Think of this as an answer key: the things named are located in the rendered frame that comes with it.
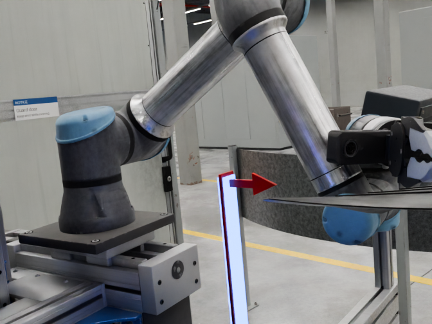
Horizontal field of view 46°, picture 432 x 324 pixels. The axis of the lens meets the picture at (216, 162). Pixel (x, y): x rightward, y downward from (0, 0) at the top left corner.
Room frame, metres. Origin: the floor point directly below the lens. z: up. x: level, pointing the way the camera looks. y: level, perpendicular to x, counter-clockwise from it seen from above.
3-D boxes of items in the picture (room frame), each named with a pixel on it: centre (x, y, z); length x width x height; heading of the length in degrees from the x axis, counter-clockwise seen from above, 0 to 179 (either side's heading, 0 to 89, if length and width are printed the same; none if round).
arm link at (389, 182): (0.84, -0.26, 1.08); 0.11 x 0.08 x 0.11; 149
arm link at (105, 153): (1.02, 0.25, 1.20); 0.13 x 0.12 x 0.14; 149
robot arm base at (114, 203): (1.01, 0.25, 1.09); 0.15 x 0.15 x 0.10
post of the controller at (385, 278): (0.99, -0.32, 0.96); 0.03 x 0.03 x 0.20; 53
